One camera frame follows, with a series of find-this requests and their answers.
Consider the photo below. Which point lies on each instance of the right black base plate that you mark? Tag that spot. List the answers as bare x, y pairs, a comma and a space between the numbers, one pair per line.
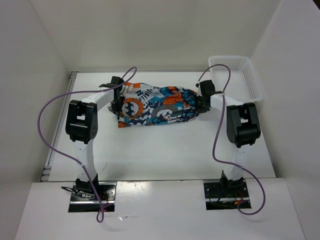
218, 199

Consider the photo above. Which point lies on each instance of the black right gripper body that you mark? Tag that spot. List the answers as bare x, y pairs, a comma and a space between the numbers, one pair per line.
200, 107

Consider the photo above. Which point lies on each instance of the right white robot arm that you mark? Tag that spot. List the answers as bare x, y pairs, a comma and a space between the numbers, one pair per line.
242, 129

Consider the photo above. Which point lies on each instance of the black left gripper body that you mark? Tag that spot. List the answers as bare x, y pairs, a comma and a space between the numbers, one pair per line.
115, 106

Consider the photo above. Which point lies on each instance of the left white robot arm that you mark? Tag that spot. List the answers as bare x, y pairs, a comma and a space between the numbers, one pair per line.
82, 128

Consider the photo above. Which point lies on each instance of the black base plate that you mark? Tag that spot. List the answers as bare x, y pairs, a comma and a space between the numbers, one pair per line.
81, 202
218, 199

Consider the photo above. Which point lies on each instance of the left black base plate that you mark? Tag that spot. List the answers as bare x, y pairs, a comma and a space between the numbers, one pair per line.
81, 202

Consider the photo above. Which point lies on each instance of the colourful patterned shorts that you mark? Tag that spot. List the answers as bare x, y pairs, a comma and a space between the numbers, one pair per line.
141, 104

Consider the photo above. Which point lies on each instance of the white plastic mesh basket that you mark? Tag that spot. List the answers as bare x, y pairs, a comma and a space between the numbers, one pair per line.
244, 85

